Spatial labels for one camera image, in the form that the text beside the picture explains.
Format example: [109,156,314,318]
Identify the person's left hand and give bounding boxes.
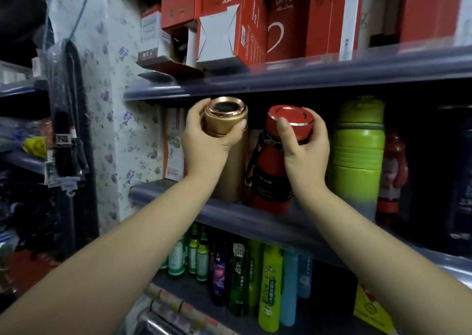
[181,98,248,179]

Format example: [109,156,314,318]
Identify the light blue bottle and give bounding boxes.
[296,254,313,300]
[280,249,299,327]

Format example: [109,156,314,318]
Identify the hanging black packaged goods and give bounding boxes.
[43,39,92,198]

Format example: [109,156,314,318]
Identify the household goods shelf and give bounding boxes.
[0,60,52,177]

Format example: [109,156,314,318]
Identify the purple bottle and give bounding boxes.
[210,235,226,307]

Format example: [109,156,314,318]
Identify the small red box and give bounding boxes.
[161,0,204,29]

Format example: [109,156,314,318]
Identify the lime green bottle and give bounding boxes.
[258,244,284,334]

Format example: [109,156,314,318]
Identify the gold thermos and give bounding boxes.
[199,96,250,203]

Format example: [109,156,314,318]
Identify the person's right forearm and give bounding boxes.
[295,187,472,335]

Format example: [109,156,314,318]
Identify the red clear bottle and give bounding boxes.
[376,130,409,216]

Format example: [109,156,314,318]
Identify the person's right hand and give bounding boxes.
[275,106,331,195]

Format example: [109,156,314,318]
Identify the white box brown label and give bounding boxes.
[138,5,174,66]

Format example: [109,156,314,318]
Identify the dark blue thermos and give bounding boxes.
[437,104,472,258]

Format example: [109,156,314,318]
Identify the red vacuum bottle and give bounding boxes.
[245,104,315,216]

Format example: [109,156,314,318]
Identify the red box white flaps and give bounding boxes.
[196,0,269,71]

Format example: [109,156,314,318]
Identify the patterned paper roll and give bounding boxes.
[146,282,238,335]

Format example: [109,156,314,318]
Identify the yellow hanging item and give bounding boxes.
[22,135,48,159]

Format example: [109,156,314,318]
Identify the green plastic bottle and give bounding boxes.
[247,239,263,308]

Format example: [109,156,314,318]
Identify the person's left forearm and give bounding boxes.
[0,172,222,335]

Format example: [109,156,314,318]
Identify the yellow pack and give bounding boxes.
[353,283,397,335]

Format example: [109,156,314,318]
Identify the dark green bottle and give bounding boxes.
[229,237,250,318]

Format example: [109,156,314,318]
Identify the open red white box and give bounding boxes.
[137,25,204,83]

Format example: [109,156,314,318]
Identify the green sports bottle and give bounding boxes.
[328,96,387,221]

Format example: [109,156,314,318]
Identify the silver foil roll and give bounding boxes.
[134,310,185,335]

